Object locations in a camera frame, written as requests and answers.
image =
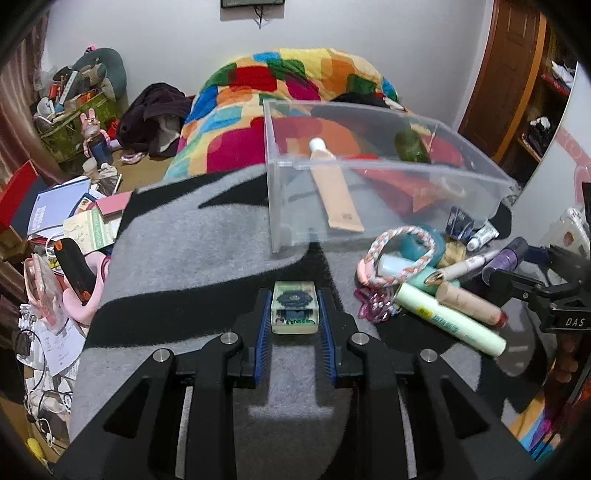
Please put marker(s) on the beige cosmetic tube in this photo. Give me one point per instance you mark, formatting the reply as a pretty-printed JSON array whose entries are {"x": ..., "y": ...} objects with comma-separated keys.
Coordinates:
[{"x": 334, "y": 194}]

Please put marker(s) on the white lipstick pen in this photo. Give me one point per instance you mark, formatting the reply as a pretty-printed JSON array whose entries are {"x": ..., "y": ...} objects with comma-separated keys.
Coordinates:
[{"x": 466, "y": 266}]

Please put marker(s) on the red box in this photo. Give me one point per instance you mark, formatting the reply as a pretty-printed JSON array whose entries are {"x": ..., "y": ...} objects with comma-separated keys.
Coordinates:
[{"x": 16, "y": 194}]

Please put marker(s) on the clear tape roll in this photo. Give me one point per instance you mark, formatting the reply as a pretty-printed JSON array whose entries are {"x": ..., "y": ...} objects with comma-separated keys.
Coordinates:
[{"x": 450, "y": 187}]

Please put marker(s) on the white box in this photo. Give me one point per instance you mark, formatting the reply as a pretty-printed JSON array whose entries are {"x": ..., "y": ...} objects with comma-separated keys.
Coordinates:
[{"x": 572, "y": 230}]

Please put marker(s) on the light green cosmetic tube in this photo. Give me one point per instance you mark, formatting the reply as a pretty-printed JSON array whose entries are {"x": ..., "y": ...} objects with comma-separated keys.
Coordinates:
[{"x": 452, "y": 323}]

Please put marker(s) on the wooden shelf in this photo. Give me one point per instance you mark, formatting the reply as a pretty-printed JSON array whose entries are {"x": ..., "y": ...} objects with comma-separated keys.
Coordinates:
[{"x": 551, "y": 92}]

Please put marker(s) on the black orange device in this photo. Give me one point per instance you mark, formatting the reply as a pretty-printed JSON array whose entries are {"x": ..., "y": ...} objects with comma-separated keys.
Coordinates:
[{"x": 76, "y": 272}]

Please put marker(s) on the pink rabbit toy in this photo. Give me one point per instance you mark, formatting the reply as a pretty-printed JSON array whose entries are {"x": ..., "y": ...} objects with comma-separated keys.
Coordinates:
[{"x": 94, "y": 136}]

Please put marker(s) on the small clear green case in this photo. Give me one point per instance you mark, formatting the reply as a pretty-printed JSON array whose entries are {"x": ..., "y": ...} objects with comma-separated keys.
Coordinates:
[{"x": 294, "y": 307}]

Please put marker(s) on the pink book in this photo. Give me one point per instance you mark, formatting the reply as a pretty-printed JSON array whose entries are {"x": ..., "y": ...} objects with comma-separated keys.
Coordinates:
[{"x": 115, "y": 203}]

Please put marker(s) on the dark clothes pile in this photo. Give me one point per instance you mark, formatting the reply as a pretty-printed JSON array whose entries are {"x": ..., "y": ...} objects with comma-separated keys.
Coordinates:
[{"x": 152, "y": 110}]

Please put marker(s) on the green storage bag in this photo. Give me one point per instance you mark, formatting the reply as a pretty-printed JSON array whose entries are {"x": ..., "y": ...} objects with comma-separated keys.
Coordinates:
[{"x": 69, "y": 134}]

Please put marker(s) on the person's right hand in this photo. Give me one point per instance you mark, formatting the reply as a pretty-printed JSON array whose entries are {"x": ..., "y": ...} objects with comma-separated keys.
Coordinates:
[{"x": 567, "y": 357}]

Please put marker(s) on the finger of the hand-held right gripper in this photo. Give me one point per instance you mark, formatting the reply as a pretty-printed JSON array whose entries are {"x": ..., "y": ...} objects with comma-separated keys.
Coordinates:
[
  {"x": 521, "y": 284},
  {"x": 561, "y": 259}
]

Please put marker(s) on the black clothes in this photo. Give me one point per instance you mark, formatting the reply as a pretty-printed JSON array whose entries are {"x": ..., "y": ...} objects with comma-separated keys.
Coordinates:
[{"x": 360, "y": 98}]

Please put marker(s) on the grey black blanket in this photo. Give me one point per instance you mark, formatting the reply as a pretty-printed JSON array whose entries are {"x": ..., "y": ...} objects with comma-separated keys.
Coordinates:
[{"x": 184, "y": 258}]

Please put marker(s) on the clear plastic storage box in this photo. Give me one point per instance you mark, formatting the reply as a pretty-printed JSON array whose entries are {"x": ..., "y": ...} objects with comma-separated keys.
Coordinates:
[{"x": 286, "y": 203}]

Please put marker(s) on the pile of white papers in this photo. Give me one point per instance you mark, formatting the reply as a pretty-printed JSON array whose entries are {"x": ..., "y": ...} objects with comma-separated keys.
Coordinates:
[{"x": 55, "y": 346}]

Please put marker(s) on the small white tube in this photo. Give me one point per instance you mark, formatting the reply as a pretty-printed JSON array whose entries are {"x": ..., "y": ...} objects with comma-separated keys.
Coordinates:
[{"x": 482, "y": 236}]

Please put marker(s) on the wooden door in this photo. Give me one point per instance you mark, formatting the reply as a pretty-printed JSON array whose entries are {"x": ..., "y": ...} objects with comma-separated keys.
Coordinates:
[{"x": 503, "y": 78}]

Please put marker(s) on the pink plastic holder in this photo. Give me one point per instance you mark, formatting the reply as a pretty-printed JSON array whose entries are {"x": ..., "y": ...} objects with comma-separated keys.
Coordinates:
[{"x": 78, "y": 311}]

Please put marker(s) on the colorful patchwork blanket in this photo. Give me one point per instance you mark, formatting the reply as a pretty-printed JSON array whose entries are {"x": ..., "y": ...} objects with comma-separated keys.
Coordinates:
[{"x": 240, "y": 138}]

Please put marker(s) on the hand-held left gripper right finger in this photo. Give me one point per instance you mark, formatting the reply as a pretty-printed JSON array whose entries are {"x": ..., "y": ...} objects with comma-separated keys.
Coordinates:
[{"x": 325, "y": 332}]

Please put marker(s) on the dark blue small box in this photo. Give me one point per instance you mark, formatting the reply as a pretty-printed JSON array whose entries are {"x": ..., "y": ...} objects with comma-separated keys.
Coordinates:
[{"x": 459, "y": 221}]

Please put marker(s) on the dark green bottle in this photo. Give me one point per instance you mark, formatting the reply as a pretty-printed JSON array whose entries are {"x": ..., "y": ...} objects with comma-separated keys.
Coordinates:
[{"x": 411, "y": 145}]

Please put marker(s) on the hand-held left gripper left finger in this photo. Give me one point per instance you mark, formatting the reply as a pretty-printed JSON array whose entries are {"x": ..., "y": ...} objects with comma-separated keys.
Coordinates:
[{"x": 263, "y": 332}]

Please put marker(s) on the pale blue small bottle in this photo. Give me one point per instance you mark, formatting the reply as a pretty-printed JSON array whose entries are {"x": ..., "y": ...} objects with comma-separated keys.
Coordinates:
[{"x": 395, "y": 265}]

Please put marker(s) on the purple bottle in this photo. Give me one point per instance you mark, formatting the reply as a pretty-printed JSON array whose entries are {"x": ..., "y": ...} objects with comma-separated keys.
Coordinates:
[{"x": 505, "y": 258}]

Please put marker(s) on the grey plush pillow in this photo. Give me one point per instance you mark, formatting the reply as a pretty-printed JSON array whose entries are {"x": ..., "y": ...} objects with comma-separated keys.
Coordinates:
[{"x": 111, "y": 69}]

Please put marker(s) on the brown curtain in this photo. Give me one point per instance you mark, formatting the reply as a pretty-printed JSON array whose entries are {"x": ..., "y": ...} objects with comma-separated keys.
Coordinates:
[{"x": 18, "y": 92}]

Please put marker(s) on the white curved panel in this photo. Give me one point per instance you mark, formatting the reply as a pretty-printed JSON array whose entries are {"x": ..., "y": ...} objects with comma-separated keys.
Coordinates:
[{"x": 554, "y": 175}]

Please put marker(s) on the wall-mounted black screen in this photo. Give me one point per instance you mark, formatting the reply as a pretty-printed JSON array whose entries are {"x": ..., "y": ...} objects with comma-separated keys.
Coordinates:
[{"x": 251, "y": 2}]

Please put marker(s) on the beige cylinder tube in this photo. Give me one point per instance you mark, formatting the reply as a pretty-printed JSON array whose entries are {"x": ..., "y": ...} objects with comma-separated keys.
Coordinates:
[{"x": 471, "y": 304}]

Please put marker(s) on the olive brown sachet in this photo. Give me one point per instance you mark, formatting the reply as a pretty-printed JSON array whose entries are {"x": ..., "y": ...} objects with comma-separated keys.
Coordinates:
[{"x": 455, "y": 253}]

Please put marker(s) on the green booklet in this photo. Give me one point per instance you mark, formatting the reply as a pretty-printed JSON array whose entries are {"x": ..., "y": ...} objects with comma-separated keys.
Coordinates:
[{"x": 90, "y": 230}]

